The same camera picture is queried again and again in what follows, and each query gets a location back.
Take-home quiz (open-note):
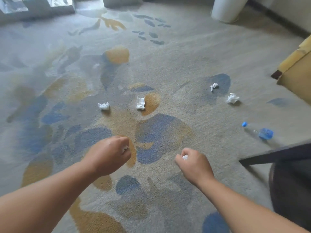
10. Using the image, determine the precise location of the person's right hand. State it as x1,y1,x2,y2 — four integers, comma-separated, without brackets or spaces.
175,148,215,188

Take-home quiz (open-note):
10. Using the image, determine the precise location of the person's left hand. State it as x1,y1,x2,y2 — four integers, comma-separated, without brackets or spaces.
83,135,132,177

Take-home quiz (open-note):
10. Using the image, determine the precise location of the person's left forearm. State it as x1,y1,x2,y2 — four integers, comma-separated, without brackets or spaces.
0,161,100,233

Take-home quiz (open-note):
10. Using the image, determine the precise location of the person's right forearm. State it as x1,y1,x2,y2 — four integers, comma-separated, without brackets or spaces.
196,176,308,233

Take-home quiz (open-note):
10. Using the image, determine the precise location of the patterned carpet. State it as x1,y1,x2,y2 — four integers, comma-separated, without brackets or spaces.
0,0,311,233

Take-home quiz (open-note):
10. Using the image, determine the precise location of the clear plastic bottle blue cap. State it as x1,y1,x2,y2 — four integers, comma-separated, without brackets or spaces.
242,121,274,140

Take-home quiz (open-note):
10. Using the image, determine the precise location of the dark wooden table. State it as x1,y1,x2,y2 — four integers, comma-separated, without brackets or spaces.
239,141,311,167

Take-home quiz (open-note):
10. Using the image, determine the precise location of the dark round stool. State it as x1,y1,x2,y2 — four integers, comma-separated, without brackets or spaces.
268,159,311,231

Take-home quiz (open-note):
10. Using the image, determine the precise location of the yellow upholstered armchair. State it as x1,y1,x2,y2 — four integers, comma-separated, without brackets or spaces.
270,34,311,106

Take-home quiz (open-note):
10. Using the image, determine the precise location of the white cylindrical bin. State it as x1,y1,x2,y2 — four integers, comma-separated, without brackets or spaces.
210,0,251,23

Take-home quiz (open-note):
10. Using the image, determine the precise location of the grey stone ledge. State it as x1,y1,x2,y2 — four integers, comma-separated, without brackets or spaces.
0,0,144,22

